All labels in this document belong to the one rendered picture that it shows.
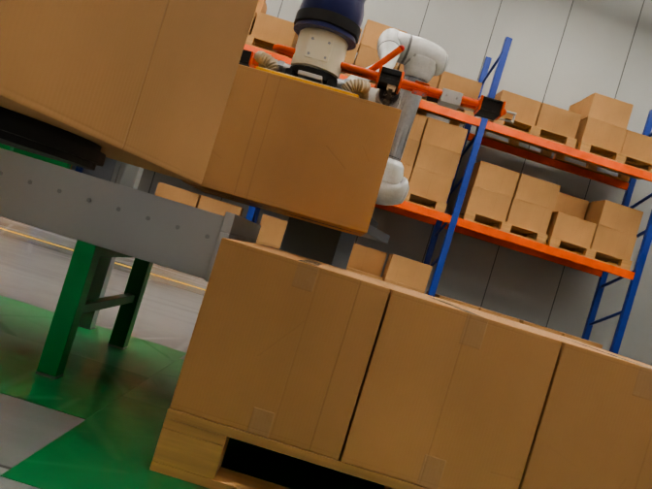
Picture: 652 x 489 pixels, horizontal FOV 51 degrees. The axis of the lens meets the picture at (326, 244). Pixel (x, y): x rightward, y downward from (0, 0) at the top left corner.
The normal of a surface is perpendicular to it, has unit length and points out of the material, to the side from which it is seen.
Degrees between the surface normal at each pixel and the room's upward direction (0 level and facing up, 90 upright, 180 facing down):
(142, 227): 90
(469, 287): 90
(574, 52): 90
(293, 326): 90
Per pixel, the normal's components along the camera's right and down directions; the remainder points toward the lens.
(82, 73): 0.95, 0.29
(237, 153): 0.00, -0.02
